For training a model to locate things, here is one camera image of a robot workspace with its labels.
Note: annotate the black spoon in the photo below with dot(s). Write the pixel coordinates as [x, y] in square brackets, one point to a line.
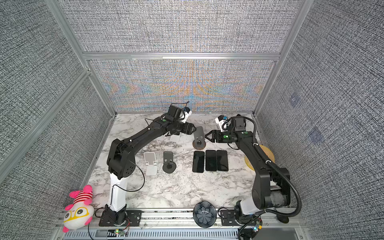
[283, 219]

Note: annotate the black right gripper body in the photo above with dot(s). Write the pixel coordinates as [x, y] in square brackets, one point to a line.
[225, 137]

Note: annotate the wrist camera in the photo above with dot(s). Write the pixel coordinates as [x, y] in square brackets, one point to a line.
[223, 122]
[187, 112]

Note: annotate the white folding phone stand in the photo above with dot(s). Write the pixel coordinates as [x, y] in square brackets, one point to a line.
[151, 163]

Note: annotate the teal edged phone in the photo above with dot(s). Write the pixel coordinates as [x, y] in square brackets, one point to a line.
[211, 160]

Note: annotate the pink white plush toy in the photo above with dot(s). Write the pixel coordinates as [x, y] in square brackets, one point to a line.
[80, 212]

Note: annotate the black phone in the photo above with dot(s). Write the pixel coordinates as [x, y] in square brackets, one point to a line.
[198, 162]

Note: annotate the dark grey cased phone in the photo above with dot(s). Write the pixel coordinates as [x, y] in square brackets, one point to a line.
[199, 136]

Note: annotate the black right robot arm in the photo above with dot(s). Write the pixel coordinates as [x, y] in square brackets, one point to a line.
[272, 186]

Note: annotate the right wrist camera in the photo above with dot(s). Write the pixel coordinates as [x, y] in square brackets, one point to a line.
[223, 122]

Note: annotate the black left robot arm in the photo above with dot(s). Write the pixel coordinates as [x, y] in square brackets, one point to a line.
[121, 162]

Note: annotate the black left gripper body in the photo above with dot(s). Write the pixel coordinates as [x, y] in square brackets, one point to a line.
[180, 126]

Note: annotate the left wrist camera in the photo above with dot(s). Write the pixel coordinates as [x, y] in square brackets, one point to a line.
[187, 112]

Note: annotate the dark grey round phone stand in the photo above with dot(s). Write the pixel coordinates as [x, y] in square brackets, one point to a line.
[169, 166]

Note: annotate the green edged phone far right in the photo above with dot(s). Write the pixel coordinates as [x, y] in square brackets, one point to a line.
[222, 161]

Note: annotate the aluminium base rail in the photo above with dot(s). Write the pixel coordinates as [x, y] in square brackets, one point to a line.
[179, 224]

